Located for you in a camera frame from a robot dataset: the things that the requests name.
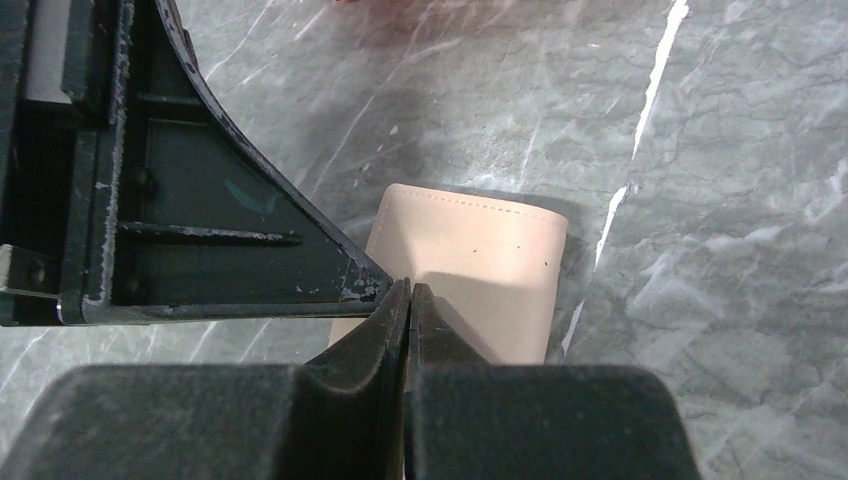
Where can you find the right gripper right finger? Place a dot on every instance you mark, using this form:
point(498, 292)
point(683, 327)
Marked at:
point(466, 418)

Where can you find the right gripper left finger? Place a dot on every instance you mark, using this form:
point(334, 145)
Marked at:
point(338, 416)

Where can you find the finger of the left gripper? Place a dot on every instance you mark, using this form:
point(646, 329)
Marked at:
point(174, 214)

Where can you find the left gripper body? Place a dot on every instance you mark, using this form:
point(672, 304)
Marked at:
point(56, 65)

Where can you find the tan leather card holder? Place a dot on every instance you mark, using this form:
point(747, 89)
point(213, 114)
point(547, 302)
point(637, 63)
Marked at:
point(492, 264)

